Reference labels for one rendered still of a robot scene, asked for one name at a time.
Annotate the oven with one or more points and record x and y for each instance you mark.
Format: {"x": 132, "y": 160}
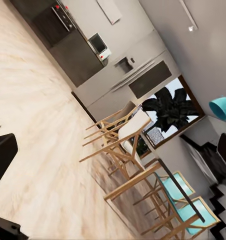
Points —
{"x": 55, "y": 23}

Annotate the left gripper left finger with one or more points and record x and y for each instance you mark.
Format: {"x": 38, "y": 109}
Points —
{"x": 8, "y": 150}

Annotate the fridge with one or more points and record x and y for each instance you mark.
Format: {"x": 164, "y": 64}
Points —
{"x": 135, "y": 75}

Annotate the fixed window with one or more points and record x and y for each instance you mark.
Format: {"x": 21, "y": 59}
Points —
{"x": 171, "y": 110}

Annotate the stairs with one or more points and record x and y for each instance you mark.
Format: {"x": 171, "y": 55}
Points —
{"x": 202, "y": 142}

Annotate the breakfast table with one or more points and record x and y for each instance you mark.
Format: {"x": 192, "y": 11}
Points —
{"x": 151, "y": 167}

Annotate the microwave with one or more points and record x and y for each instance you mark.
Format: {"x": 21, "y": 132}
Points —
{"x": 99, "y": 46}

